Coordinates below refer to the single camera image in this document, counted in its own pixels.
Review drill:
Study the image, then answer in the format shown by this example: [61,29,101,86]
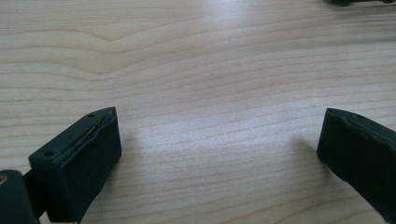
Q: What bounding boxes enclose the dark object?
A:
[323,0,396,7]

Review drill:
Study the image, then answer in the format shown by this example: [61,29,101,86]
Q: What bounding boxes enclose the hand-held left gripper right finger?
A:
[316,107,396,224]

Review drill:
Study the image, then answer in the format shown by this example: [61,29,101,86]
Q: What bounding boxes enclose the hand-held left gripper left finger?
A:
[28,106,122,224]

